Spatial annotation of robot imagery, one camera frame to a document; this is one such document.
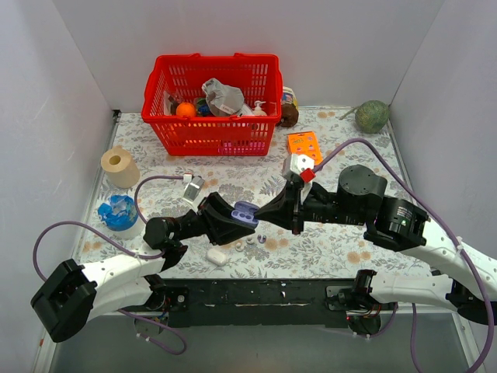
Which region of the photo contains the lavender earbud charging case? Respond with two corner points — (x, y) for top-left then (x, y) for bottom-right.
(231, 200), (259, 228)

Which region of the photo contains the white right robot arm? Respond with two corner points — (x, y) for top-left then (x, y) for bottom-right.
(199, 165), (496, 326)

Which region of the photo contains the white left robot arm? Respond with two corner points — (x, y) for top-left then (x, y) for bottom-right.
(30, 211), (259, 343)

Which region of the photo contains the white earbud charging case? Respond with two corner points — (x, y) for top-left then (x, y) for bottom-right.
(206, 249), (228, 267)

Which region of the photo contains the orange snack box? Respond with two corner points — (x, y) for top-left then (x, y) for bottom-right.
(287, 131), (323, 165)

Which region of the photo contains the floral patterned table mat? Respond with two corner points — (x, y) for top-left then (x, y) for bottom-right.
(75, 105), (424, 281)

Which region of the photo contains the blue wrapped tissue roll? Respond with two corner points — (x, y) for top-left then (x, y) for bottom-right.
(97, 195), (144, 239)

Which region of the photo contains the beige paper roll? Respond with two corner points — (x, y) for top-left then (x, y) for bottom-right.
(100, 145), (141, 189)

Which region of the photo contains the brown jar with label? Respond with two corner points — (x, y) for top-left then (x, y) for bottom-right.
(276, 86), (299, 128)

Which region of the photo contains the dark green toy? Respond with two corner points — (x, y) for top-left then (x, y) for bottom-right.
(193, 97), (212, 117)

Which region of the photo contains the red plastic shopping basket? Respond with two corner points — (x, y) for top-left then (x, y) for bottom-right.
(141, 53), (283, 156)

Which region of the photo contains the orange fruit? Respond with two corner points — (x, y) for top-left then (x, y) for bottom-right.
(176, 102), (196, 117)

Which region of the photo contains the white pump bottle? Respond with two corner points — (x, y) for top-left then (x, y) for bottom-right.
(252, 100), (267, 117)

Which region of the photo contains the green melon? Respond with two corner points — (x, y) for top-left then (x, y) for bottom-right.
(339, 100), (390, 134)

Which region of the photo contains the grey crumpled bag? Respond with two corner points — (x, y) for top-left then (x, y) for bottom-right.
(202, 78), (245, 117)

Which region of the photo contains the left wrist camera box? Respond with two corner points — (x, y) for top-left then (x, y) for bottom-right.
(182, 173), (205, 205)

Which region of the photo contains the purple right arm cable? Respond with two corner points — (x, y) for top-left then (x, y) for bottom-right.
(312, 138), (496, 373)

